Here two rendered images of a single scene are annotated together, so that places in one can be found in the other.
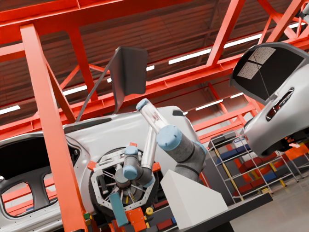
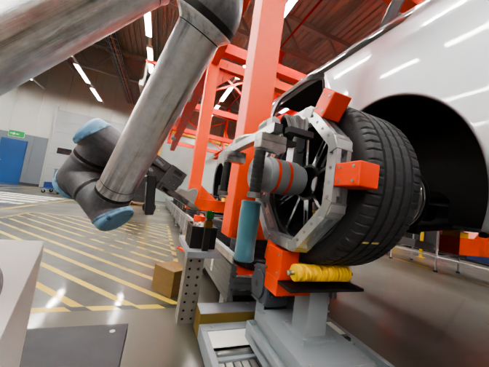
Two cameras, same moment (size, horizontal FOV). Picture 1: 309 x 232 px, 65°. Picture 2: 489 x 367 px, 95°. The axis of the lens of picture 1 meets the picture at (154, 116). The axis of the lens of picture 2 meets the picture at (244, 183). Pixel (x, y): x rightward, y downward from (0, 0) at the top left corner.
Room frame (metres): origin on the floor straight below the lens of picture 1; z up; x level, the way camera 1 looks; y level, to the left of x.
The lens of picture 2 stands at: (1.89, -0.40, 0.74)
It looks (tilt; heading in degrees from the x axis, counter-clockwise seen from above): 4 degrees up; 83
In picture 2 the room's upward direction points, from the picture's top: 8 degrees clockwise
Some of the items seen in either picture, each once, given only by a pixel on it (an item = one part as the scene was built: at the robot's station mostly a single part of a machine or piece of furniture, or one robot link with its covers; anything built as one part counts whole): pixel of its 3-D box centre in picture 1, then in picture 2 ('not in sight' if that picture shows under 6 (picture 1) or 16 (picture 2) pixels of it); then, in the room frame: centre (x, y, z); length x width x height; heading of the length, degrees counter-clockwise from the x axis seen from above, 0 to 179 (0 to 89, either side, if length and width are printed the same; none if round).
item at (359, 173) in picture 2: (155, 167); (355, 175); (2.28, 0.20, 0.85); 0.09 x 0.08 x 0.07; 104
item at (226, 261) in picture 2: not in sight; (199, 235); (1.79, 2.19, 0.28); 2.47 x 0.09 x 0.22; 104
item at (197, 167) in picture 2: not in sight; (203, 123); (1.57, 2.83, 1.75); 0.19 x 0.19 x 2.45; 14
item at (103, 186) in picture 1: (103, 183); (225, 177); (1.92, 0.61, 0.83); 0.04 x 0.04 x 0.16
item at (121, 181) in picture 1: (123, 177); (276, 176); (2.12, 0.48, 0.85); 0.21 x 0.14 x 0.14; 14
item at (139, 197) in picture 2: not in sight; (132, 189); (-1.18, 8.44, 0.55); 1.40 x 0.80 x 1.09; 12
